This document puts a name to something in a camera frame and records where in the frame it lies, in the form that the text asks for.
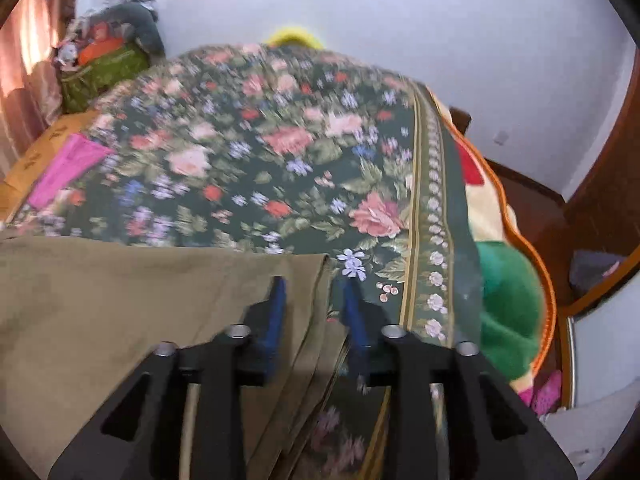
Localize olive green pants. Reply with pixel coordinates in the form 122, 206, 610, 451
1, 236, 345, 479

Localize grey plush toy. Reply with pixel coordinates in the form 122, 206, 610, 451
89, 2, 165, 58

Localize wooden bed post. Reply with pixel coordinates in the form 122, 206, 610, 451
449, 106, 472, 136

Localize green storage bag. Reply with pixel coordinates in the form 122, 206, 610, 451
58, 44, 150, 114

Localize colourful fleece blanket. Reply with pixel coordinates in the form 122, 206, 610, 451
425, 89, 556, 403

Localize wooden headboard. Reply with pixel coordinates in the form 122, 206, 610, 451
1, 110, 99, 223

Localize wall socket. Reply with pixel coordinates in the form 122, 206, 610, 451
494, 130, 509, 145

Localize folded pink cloth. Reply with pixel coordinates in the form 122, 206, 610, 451
26, 133, 114, 210

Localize yellow pillow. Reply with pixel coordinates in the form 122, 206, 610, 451
266, 26, 324, 50

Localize orange box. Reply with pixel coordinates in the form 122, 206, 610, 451
77, 37, 125, 66

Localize pink slipper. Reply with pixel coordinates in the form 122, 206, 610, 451
520, 370, 562, 416

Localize pink curtain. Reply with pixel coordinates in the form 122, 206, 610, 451
1, 0, 76, 176

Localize white appliance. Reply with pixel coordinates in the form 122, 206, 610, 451
540, 391, 639, 479

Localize brown wooden door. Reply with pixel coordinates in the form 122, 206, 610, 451
564, 60, 640, 256

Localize floral bedspread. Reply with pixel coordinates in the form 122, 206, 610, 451
1, 44, 483, 479

